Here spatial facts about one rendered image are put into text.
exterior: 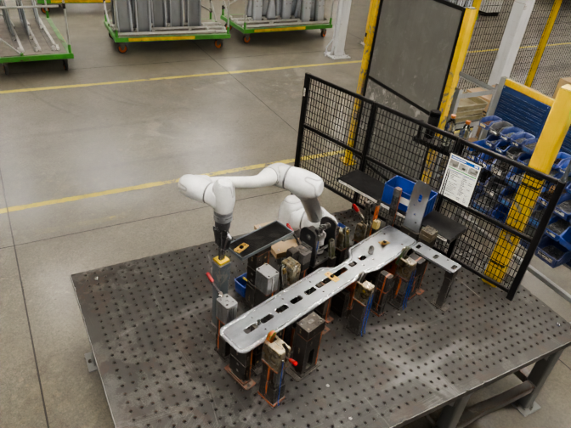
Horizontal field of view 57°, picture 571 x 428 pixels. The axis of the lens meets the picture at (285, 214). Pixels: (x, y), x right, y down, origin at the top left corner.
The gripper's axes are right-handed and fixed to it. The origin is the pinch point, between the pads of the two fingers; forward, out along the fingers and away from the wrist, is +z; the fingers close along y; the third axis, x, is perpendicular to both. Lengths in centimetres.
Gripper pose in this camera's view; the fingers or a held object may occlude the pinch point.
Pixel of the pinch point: (221, 253)
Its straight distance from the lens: 259.8
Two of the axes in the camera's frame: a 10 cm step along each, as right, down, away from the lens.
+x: 7.1, -3.4, 6.2
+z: -1.0, 8.2, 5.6
